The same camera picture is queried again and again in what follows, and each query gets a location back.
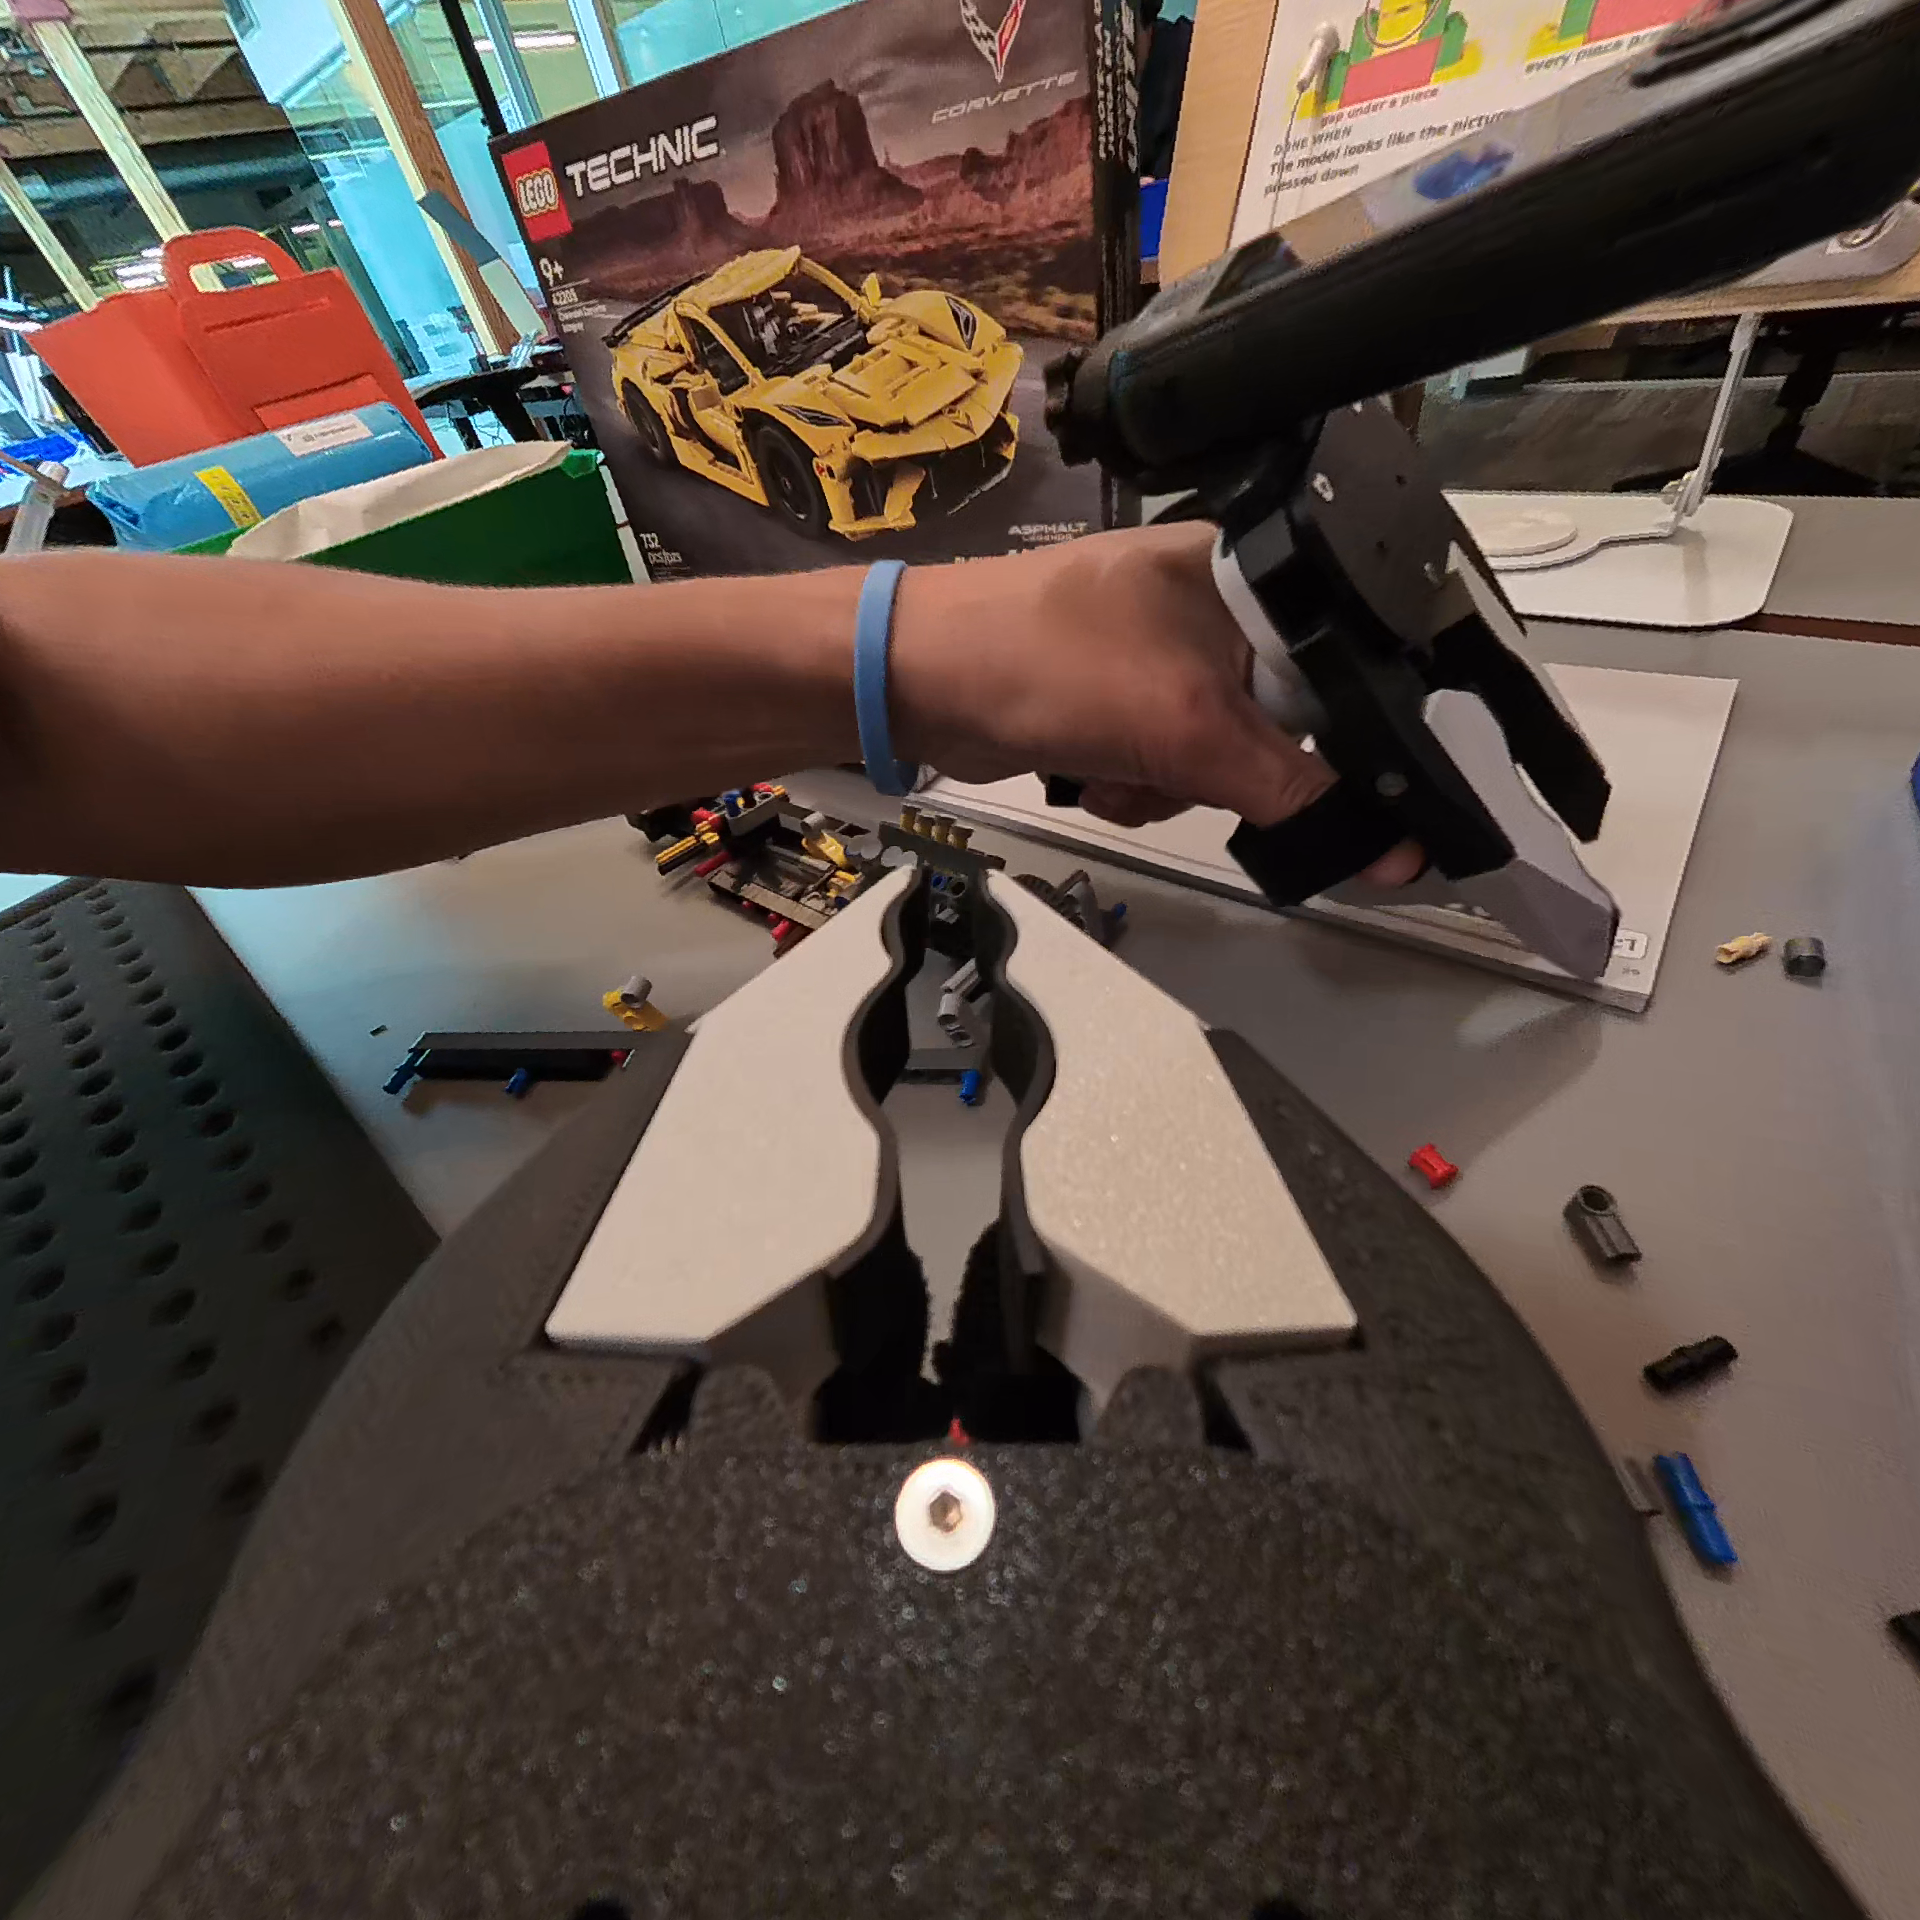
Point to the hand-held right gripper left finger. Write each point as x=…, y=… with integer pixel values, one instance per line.
x=721, y=1185

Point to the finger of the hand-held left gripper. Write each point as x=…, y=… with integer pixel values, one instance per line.
x=1530, y=840

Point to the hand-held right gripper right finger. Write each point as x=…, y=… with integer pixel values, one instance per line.
x=1185, y=1185

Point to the instruction booklet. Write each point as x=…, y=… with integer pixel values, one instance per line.
x=1650, y=751

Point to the long dark grey lego beam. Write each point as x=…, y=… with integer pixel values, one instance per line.
x=509, y=1054

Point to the person's left forearm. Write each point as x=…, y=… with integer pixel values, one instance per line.
x=450, y=705

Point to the small beige lego piece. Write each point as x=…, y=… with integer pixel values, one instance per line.
x=1741, y=949

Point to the small dark grey lego piece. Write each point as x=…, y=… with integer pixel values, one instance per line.
x=1804, y=957

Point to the lego car chassis assembly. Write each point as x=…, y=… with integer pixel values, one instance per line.
x=780, y=862

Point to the yellow car lego box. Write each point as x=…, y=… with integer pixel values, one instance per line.
x=826, y=300

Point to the person's left hand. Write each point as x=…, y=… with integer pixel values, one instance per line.
x=1078, y=661

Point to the blue wristband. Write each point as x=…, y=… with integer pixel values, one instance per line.
x=883, y=676

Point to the green storage box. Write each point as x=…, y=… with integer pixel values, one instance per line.
x=493, y=546

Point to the blue rolled package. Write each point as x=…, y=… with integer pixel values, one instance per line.
x=254, y=473

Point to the red tote bag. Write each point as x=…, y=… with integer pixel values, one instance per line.
x=225, y=359

